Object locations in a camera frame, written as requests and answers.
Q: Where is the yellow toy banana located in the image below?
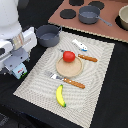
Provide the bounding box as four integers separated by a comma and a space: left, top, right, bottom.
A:
56, 85, 66, 107

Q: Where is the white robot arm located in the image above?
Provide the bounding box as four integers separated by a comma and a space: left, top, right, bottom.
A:
0, 0, 37, 74

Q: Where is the small blue milk carton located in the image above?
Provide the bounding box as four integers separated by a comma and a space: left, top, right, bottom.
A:
12, 63, 27, 79

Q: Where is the pink toy stove board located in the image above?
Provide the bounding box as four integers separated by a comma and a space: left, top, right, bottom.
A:
47, 0, 128, 43

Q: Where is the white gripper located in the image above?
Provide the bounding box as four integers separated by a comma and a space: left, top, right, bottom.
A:
0, 27, 37, 74

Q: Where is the grey two-handled pot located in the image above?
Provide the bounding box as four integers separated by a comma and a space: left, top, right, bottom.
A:
36, 25, 62, 47

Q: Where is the round wooden plate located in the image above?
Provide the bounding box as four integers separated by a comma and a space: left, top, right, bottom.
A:
55, 55, 84, 79

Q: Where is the red toy tomato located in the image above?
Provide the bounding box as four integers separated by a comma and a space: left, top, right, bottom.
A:
63, 51, 75, 62

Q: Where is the wooden handled toy knife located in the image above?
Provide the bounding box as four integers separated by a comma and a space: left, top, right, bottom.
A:
59, 49, 98, 62

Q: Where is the beige bowl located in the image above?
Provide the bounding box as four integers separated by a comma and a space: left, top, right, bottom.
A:
119, 5, 128, 30

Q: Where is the dark grey saucepan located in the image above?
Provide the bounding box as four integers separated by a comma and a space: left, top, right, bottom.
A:
78, 5, 111, 26

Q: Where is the beige woven placemat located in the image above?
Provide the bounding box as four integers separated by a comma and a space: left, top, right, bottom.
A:
14, 31, 114, 128

